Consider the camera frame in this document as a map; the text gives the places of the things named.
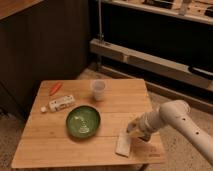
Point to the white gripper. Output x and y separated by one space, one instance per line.
146 124

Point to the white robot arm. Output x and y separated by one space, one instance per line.
175 114

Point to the green bowl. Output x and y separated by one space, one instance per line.
83 122

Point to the translucent plastic cup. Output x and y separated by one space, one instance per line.
98 87

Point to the wooden shelf beam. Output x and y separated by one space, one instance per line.
179 72

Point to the white glue bottle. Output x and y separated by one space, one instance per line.
58 104

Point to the orange carrot toy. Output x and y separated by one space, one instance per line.
55 88

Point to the wooden table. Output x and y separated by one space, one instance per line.
45 142

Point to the metal pole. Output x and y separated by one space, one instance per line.
100 36

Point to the dark wooden cabinet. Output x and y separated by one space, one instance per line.
48 41

